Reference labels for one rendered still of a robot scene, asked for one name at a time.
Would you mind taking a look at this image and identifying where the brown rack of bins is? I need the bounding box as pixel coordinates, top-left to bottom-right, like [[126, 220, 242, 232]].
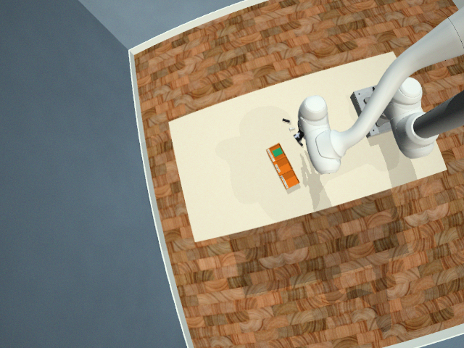
[[266, 143, 299, 189]]

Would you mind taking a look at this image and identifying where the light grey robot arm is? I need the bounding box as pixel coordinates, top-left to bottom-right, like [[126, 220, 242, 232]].
[[297, 7, 464, 174]]

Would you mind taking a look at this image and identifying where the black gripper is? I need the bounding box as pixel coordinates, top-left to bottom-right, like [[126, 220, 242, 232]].
[[294, 129, 305, 143]]

